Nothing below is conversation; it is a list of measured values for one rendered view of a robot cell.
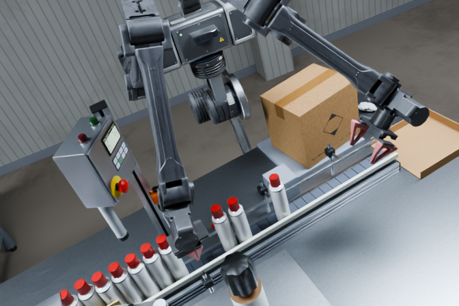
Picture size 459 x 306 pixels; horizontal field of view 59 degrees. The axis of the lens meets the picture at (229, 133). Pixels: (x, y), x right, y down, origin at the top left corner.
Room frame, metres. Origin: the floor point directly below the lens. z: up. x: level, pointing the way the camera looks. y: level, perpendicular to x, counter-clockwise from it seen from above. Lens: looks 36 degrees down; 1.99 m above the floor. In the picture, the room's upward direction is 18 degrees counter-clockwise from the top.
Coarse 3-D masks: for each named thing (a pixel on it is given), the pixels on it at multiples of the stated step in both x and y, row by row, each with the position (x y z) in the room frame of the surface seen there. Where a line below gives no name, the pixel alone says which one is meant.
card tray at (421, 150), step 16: (432, 112) 1.26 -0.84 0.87; (400, 128) 1.26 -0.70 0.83; (416, 128) 1.23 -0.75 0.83; (432, 128) 1.20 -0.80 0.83; (448, 128) 1.17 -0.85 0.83; (400, 144) 1.17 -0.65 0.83; (416, 144) 1.14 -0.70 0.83; (432, 144) 1.11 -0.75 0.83; (448, 144) 1.09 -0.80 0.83; (400, 160) 1.09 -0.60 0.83; (416, 160) 1.06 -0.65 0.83; (432, 160) 1.04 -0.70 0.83; (448, 160) 1.01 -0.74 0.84; (416, 176) 0.99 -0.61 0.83
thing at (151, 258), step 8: (144, 248) 0.83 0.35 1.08; (144, 256) 0.82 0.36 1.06; (152, 256) 0.82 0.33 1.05; (160, 256) 0.83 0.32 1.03; (152, 264) 0.80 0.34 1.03; (160, 264) 0.81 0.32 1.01; (152, 272) 0.80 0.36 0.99; (160, 272) 0.80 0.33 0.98; (168, 272) 0.82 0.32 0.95; (160, 280) 0.80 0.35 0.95; (168, 280) 0.81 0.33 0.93
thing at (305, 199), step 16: (368, 160) 1.10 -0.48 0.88; (336, 176) 1.06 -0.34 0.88; (352, 176) 1.04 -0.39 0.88; (368, 176) 1.01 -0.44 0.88; (320, 192) 1.01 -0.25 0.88; (256, 224) 0.96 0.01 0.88; (272, 224) 0.94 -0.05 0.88; (288, 224) 0.92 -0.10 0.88; (208, 256) 0.89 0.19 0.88; (192, 272) 0.85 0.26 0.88; (208, 272) 0.83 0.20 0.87
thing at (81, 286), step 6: (78, 282) 0.78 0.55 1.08; (84, 282) 0.77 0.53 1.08; (78, 288) 0.76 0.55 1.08; (84, 288) 0.76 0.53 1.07; (90, 288) 0.77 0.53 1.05; (78, 294) 0.77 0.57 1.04; (84, 294) 0.75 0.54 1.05; (90, 294) 0.76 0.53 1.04; (96, 294) 0.76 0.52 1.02; (84, 300) 0.75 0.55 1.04; (90, 300) 0.75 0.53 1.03; (96, 300) 0.76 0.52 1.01; (102, 300) 0.77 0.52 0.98
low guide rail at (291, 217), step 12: (396, 156) 1.04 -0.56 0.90; (372, 168) 1.01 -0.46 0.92; (348, 180) 0.99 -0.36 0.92; (336, 192) 0.97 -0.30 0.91; (312, 204) 0.94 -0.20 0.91; (288, 216) 0.92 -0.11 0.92; (276, 228) 0.90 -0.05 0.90; (252, 240) 0.87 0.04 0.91; (228, 252) 0.85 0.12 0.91; (216, 264) 0.83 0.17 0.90; (192, 276) 0.81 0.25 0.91; (168, 288) 0.79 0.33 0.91
